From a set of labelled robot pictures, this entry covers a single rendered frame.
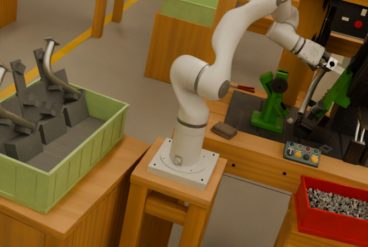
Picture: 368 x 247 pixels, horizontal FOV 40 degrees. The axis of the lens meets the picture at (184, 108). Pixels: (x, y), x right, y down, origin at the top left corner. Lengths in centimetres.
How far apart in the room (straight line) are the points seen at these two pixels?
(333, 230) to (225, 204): 143
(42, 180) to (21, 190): 11
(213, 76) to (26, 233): 84
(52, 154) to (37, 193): 26
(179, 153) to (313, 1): 106
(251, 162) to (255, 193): 132
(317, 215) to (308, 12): 106
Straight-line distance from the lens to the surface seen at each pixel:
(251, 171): 224
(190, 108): 187
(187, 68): 183
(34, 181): 177
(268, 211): 342
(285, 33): 231
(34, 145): 198
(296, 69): 267
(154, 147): 213
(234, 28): 186
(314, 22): 259
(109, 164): 209
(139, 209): 204
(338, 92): 232
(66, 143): 208
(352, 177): 227
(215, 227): 315
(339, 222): 200
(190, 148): 194
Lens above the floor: 199
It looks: 28 degrees down
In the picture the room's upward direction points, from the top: 13 degrees clockwise
